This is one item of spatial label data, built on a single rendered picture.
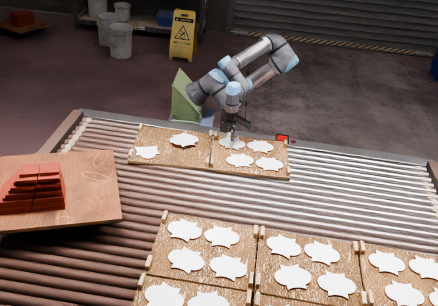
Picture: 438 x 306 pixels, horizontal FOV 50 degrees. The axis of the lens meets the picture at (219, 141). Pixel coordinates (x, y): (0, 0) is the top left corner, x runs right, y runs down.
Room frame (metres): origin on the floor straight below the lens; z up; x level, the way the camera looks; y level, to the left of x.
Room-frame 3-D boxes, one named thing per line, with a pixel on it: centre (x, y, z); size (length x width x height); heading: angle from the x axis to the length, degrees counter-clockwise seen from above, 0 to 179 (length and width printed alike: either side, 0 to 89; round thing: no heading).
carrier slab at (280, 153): (2.11, -0.17, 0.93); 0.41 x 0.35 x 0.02; 90
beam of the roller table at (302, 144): (2.34, -0.18, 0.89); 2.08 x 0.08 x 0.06; 86
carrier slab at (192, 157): (2.11, 0.24, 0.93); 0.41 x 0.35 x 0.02; 91
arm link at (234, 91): (2.20, -0.05, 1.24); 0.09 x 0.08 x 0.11; 152
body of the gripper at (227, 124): (2.19, -0.04, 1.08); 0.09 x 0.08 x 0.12; 90
